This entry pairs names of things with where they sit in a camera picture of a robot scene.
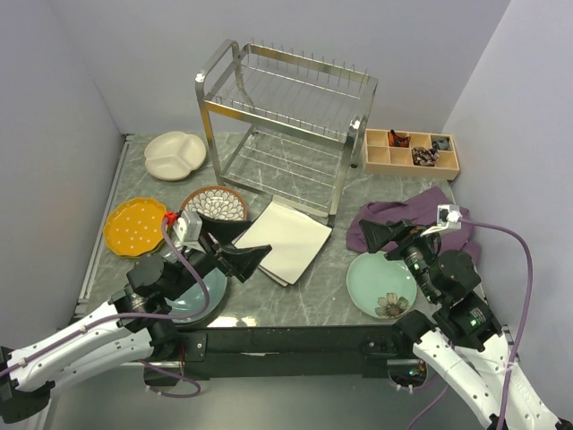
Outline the wooden compartment tray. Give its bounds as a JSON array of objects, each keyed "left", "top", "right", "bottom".
[{"left": 363, "top": 129, "right": 460, "bottom": 181}]

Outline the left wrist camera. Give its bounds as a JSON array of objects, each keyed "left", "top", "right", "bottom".
[{"left": 160, "top": 211, "right": 203, "bottom": 252}]

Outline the white square plate black rim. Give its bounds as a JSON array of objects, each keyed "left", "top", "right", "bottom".
[{"left": 235, "top": 201, "right": 332, "bottom": 286}]

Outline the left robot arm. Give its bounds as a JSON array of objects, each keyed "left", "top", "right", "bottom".
[{"left": 1, "top": 212, "right": 272, "bottom": 424}]

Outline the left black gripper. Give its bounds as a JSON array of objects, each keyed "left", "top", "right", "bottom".
[{"left": 164, "top": 211, "right": 272, "bottom": 300}]

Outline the aluminium rail frame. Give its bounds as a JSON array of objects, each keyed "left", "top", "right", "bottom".
[{"left": 24, "top": 133, "right": 180, "bottom": 430}]

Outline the light green plate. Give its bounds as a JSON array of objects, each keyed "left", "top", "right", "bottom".
[{"left": 346, "top": 253, "right": 417, "bottom": 320}]

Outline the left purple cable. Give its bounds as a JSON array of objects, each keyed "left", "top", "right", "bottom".
[{"left": 0, "top": 223, "right": 211, "bottom": 399}]

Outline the black base beam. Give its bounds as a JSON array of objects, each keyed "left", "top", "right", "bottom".
[{"left": 149, "top": 325, "right": 435, "bottom": 391}]

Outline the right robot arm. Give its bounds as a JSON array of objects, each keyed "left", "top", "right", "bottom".
[{"left": 359, "top": 205, "right": 572, "bottom": 429}]

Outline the purple cloth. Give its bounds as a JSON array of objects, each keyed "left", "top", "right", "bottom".
[{"left": 346, "top": 186, "right": 482, "bottom": 264}]

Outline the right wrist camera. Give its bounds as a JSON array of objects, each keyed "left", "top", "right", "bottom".
[{"left": 421, "top": 204, "right": 463, "bottom": 237}]

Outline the steel dish rack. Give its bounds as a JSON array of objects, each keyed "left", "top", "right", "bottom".
[{"left": 195, "top": 39, "right": 379, "bottom": 226}]

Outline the cream square plate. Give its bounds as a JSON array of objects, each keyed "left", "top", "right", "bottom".
[{"left": 258, "top": 266, "right": 289, "bottom": 288}]

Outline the orange black item in tray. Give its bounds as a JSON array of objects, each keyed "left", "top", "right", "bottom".
[{"left": 389, "top": 130, "right": 411, "bottom": 148}]

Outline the patterned cloth item in tray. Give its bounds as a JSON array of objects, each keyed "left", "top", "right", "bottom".
[{"left": 412, "top": 147, "right": 440, "bottom": 167}]

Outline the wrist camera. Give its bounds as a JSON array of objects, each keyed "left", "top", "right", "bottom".
[
  {"left": 160, "top": 211, "right": 203, "bottom": 252},
  {"left": 421, "top": 204, "right": 463, "bottom": 237}
]

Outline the orange dotted scalloped plate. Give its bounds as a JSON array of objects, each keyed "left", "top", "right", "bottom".
[{"left": 103, "top": 197, "right": 167, "bottom": 253}]

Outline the grey item in tray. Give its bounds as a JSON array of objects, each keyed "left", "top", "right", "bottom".
[{"left": 432, "top": 138, "right": 451, "bottom": 151}]

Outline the cream divided plate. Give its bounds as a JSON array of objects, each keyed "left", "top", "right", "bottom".
[{"left": 144, "top": 131, "right": 207, "bottom": 182}]

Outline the floral patterned plate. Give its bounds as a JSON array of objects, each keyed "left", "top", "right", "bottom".
[
  {"left": 180, "top": 185, "right": 242, "bottom": 220},
  {"left": 237, "top": 195, "right": 248, "bottom": 220}
]

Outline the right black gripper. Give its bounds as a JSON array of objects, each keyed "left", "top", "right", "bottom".
[{"left": 357, "top": 215, "right": 439, "bottom": 301}]

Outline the dark teal round plate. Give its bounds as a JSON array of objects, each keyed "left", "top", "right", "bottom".
[{"left": 167, "top": 249, "right": 227, "bottom": 316}]

